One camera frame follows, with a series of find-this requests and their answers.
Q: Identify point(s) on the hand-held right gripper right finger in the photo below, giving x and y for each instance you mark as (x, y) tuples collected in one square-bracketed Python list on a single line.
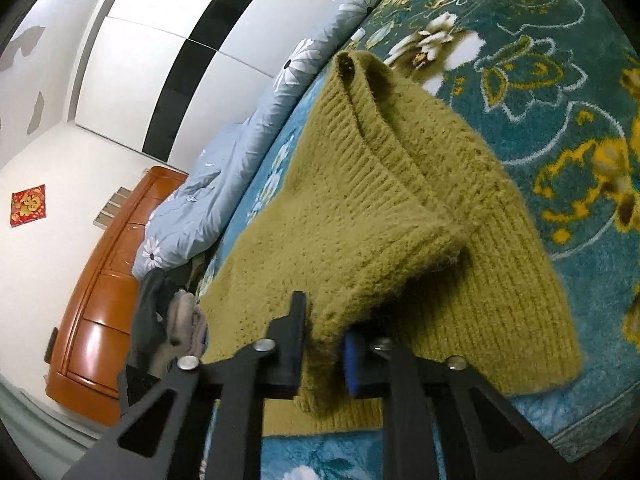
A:
[(354, 367)]

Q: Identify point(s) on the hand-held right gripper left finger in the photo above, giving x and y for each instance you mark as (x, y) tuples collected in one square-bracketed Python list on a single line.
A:
[(296, 350)]

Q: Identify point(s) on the olive green knitted sweater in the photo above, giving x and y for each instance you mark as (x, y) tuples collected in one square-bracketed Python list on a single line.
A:
[(350, 210)]

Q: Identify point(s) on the beige cloth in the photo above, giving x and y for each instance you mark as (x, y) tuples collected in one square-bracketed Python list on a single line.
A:
[(187, 322)]

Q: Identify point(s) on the dark grey cloth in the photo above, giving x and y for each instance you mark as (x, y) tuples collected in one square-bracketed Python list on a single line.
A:
[(150, 315)]

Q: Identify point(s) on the grey blue floral duvet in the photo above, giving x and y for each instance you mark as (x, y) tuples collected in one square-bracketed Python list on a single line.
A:
[(225, 180)]

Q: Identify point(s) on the wooden headboard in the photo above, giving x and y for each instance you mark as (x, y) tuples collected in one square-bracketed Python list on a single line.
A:
[(95, 350)]

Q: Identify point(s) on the white wardrobe with black stripe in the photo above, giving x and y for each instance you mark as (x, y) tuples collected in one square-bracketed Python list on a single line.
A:
[(150, 60)]

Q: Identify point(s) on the teal floral blanket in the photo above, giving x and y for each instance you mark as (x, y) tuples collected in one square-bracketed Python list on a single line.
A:
[(550, 60)]

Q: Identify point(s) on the red wall decoration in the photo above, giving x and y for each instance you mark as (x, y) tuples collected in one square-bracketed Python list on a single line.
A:
[(28, 206)]

